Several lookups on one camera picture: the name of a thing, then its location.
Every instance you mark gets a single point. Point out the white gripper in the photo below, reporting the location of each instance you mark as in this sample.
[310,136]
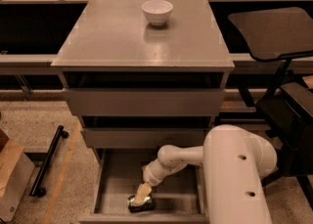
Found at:
[151,176]

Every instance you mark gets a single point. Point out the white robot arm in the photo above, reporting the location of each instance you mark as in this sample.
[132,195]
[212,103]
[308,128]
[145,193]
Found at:
[234,162]

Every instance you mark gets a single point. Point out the grey open bottom drawer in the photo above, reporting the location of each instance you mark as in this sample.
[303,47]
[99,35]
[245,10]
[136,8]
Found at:
[178,199]

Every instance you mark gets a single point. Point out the grey middle drawer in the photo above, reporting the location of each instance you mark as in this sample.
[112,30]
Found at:
[141,138]

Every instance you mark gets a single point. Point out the grey top drawer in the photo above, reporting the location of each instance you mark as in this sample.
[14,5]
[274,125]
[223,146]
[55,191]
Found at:
[144,102]

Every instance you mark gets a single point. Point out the grey drawer cabinet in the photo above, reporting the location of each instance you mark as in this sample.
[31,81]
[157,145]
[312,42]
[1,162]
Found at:
[113,46]

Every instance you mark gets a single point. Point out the cardboard box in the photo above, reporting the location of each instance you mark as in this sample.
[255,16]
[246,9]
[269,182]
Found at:
[15,171]

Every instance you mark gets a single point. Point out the white ceramic bowl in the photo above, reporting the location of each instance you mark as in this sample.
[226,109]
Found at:
[157,12]

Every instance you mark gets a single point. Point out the black office chair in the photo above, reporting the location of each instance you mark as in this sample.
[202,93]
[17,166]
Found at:
[280,36]

